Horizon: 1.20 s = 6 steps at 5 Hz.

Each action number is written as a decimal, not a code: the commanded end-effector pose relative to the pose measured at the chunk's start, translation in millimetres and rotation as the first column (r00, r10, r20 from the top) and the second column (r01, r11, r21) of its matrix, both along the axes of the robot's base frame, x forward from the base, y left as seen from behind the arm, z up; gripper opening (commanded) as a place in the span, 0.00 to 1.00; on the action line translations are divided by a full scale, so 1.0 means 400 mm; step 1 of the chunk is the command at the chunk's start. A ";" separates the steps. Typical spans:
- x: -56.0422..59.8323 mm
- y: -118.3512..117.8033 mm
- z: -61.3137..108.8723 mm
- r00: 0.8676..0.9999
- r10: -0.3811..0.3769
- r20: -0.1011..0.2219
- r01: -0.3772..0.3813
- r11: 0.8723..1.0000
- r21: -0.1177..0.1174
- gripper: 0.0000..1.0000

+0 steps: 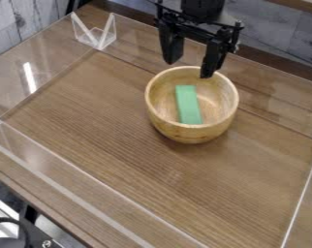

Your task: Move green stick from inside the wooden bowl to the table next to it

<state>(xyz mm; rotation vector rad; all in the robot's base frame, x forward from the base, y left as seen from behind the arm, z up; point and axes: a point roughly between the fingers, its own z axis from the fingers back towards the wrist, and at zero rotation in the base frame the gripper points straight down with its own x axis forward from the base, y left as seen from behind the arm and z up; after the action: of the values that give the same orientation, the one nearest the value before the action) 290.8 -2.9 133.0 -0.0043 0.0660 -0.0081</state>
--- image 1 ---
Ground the clear acrylic corner bracket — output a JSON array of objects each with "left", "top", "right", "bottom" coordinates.
[{"left": 71, "top": 13, "right": 118, "bottom": 50}]

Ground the black table leg bracket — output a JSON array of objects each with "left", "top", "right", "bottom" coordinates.
[{"left": 20, "top": 204, "right": 64, "bottom": 248}]

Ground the black cable bottom left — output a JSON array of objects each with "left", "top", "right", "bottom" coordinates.
[{"left": 0, "top": 217, "right": 32, "bottom": 248}]

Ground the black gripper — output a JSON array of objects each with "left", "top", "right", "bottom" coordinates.
[{"left": 154, "top": 0, "right": 245, "bottom": 78}]

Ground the round wooden bowl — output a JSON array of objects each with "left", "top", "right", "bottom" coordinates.
[{"left": 145, "top": 66, "right": 240, "bottom": 143}]

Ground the green rectangular stick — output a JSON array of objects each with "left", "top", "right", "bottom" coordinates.
[{"left": 175, "top": 85, "right": 204, "bottom": 125}]

